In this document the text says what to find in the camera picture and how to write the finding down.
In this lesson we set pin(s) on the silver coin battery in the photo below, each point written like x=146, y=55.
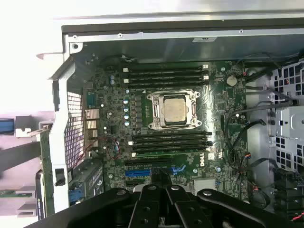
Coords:
x=231, y=80

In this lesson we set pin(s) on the blue expansion slot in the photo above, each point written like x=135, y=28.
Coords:
x=137, y=173

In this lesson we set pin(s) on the green motherboard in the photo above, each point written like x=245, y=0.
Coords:
x=213, y=114

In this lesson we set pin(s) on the grey parts rack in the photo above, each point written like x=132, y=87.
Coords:
x=22, y=126

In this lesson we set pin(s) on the green RAM stick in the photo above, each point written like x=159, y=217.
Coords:
x=14, y=193
x=171, y=153

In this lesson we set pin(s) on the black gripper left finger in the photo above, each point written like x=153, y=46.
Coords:
x=142, y=209

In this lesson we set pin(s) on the long black expansion slot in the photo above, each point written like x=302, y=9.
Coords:
x=147, y=162

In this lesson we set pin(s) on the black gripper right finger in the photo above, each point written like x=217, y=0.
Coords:
x=185, y=209

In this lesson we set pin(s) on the black RAM slot white clips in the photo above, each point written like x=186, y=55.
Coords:
x=133, y=154
x=166, y=69
x=166, y=79
x=171, y=141

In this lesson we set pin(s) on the black and silver PC case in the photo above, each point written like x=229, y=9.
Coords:
x=59, y=147

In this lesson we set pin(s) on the CPU in metal socket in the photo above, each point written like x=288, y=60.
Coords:
x=154, y=111

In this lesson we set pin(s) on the silver finned chipset heatsink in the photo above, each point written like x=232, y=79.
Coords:
x=204, y=185

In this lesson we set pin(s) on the silver disk bay cage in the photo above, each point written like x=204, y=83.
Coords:
x=292, y=123

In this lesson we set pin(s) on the silver CPU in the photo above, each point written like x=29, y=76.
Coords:
x=174, y=111

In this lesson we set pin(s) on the short black expansion slot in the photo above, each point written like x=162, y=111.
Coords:
x=133, y=183

